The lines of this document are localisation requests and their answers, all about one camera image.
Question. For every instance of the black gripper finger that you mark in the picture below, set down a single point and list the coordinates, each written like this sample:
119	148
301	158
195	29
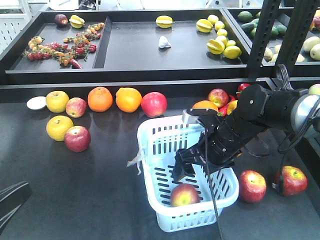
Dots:
11	199

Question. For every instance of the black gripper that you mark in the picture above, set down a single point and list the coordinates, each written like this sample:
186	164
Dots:
217	146

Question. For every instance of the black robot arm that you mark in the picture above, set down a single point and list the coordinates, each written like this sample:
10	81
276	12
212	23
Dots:
292	111

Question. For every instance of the orange near centre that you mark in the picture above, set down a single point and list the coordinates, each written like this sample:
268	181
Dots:
205	104

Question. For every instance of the orange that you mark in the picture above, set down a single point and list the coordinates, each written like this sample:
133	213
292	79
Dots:
128	99
205	104
100	99

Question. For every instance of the red chili pepper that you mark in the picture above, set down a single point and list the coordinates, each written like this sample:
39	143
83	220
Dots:
223	110

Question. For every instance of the red yellow apple back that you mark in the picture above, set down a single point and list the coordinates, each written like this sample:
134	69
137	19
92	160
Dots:
219	97

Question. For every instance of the yellow apple front left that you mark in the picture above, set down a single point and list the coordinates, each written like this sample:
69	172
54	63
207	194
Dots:
57	127

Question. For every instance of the red apple beside yellow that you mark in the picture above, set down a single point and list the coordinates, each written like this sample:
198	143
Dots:
77	138

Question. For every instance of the white round disc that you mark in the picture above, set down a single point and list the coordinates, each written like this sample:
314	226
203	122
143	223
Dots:
36	103

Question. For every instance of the red bell pepper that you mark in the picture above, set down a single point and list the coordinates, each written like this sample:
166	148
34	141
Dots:
240	88

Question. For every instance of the yellow apple back left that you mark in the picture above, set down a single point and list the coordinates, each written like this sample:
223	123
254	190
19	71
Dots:
56	101

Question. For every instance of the orange far left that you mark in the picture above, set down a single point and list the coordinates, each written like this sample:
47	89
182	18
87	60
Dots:
100	99

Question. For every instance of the small pink apple left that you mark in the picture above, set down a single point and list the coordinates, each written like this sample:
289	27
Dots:
76	107

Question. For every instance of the white garlic bulb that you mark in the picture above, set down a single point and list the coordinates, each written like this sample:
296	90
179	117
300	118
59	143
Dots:
163	43

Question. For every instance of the black wooden produce stand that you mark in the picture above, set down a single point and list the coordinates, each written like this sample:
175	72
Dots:
100	194

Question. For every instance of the yellow starfruit centre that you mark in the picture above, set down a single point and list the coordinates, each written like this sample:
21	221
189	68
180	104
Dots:
164	21

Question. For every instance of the pale peach back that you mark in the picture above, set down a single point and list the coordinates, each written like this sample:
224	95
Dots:
314	89

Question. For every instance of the yellow starfruit left tray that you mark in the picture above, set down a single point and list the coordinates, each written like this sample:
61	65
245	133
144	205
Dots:
76	21

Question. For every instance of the dark plum back tray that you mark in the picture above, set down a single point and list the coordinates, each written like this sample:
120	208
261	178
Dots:
61	20

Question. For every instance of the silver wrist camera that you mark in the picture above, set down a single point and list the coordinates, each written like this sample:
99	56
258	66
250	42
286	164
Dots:
197	115

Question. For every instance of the black upright post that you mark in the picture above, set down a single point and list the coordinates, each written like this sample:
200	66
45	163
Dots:
267	18
298	27

